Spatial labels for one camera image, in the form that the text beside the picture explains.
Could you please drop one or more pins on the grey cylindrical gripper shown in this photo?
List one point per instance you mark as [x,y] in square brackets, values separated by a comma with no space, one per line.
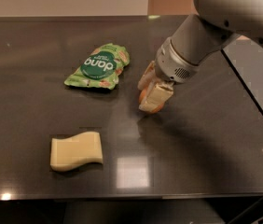
[173,64]

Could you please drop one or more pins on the orange fruit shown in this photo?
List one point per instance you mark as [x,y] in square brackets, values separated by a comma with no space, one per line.
[141,98]

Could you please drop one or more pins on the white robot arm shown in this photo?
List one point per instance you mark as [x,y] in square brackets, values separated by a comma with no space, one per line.
[214,25]

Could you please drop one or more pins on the yellow wavy sponge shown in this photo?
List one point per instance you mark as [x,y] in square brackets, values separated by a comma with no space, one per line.
[70,153]

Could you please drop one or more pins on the green snack bag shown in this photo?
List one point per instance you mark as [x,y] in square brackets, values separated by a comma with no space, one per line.
[101,69]

